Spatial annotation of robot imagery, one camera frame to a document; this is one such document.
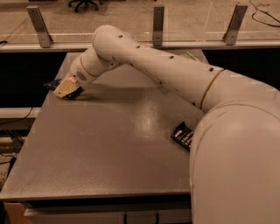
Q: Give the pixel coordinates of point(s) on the left metal bracket post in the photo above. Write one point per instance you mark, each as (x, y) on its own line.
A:
(44, 38)

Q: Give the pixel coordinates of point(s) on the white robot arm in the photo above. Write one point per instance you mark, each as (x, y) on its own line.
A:
(235, 150)

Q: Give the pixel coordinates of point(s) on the middle metal bracket post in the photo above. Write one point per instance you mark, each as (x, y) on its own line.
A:
(158, 24)

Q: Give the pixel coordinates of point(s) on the blue rxbar blueberry wrapper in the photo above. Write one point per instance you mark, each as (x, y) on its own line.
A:
(53, 84)

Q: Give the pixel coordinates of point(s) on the green snack bag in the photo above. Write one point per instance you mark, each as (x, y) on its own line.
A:
(189, 56)

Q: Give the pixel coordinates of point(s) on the black protein bar wrapper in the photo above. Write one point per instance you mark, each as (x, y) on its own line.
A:
(183, 136)

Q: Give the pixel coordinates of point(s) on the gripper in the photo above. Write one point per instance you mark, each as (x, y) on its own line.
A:
(78, 73)

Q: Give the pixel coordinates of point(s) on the metal bracket post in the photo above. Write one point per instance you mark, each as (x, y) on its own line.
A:
(158, 24)
(230, 36)
(44, 38)

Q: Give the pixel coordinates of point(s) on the right metal bracket post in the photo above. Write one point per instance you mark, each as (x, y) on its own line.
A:
(230, 36)

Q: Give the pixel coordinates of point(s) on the black office chair base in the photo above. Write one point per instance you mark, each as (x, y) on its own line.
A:
(86, 3)

